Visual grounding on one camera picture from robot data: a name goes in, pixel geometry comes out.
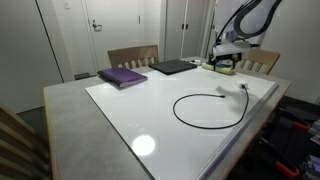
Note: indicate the white wall switch plate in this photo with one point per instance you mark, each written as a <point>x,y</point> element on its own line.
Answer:
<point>67,4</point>

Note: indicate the yellow-green folded cloth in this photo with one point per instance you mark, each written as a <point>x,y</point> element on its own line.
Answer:
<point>224,71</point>

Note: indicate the blue folded cloth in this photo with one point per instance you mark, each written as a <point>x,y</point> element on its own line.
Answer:
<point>222,65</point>

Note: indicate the silver metal bracket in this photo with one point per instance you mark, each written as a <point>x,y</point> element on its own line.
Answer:
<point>316,128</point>

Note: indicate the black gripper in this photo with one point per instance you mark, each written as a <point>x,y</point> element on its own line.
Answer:
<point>225,59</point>

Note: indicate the aluminium extrusion rails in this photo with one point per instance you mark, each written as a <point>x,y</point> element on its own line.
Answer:
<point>313,165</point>

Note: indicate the white door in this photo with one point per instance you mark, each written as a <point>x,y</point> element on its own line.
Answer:
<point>116,26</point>

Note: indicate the small white power adapter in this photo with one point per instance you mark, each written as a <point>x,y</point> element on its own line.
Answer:
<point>196,62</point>

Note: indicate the white board mat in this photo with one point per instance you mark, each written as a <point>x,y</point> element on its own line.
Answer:
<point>150,110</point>

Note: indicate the light wooden slat-back chair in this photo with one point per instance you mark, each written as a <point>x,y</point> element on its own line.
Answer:
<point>263,58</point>
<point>16,146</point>
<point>133,53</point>

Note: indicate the white charger adapter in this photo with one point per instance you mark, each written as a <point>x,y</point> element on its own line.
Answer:
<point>240,83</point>

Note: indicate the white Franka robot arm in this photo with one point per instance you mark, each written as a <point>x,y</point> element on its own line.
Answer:
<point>226,13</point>

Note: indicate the black closed laptop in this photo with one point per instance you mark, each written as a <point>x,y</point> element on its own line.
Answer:
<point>173,66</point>

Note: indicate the purple notebook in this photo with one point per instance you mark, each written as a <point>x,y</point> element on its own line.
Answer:
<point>123,76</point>

